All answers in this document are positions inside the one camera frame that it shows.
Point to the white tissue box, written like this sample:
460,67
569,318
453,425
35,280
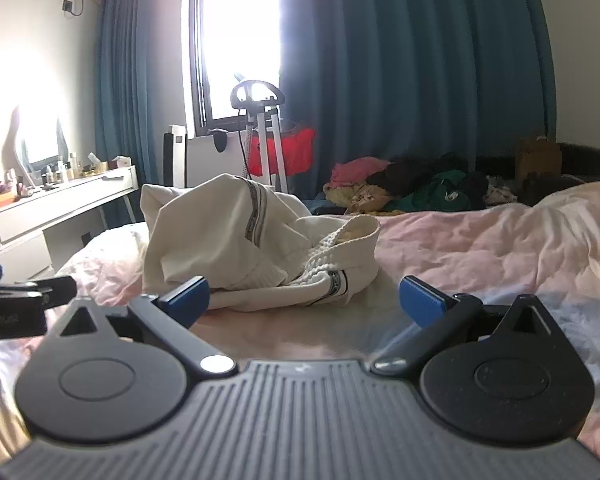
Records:
121,162

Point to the dark framed window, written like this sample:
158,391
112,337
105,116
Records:
240,25

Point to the pink white duvet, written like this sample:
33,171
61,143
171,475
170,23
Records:
480,250

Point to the brown cardboard box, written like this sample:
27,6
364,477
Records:
537,160

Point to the green garment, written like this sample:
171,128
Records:
430,195

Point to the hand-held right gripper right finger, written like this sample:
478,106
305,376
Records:
420,300

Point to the wide blue curtain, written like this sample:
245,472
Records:
405,60

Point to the white vanity desk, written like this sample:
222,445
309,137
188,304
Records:
55,210

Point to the pink cloth bundle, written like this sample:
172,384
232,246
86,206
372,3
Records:
357,170

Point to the row of cosmetic bottles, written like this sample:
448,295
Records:
62,172

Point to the tall white black panel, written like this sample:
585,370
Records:
177,160

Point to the red cloth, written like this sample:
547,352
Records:
297,152

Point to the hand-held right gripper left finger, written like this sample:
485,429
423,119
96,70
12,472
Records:
187,300

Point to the beige yellow cloth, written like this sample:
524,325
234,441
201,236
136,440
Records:
365,200

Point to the cream white knit garment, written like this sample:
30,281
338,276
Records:
205,230

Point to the dark wall socket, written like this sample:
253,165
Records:
68,5
86,238

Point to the white framed mirror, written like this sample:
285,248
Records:
40,140

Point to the black clothing pile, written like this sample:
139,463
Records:
410,172

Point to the black steamer nozzle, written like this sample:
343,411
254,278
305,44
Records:
220,141

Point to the white patterned cloth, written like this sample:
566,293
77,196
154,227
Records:
500,194

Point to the garment steamer stand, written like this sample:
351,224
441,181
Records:
278,160

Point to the narrow blue curtain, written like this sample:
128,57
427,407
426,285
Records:
130,85

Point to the blue cloth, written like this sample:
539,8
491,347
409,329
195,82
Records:
325,207

